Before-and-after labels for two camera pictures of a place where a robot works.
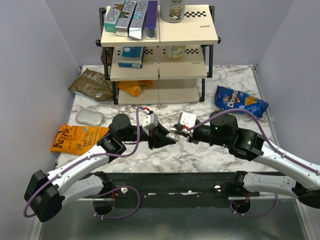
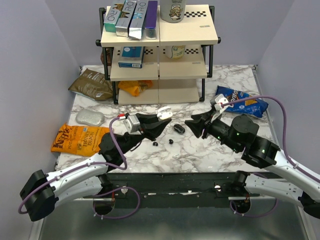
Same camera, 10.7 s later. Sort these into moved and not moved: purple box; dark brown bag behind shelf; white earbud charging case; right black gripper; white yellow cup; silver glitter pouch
Moved: right black gripper; white earbud charging case
Not moved: purple box; silver glitter pouch; white yellow cup; dark brown bag behind shelf
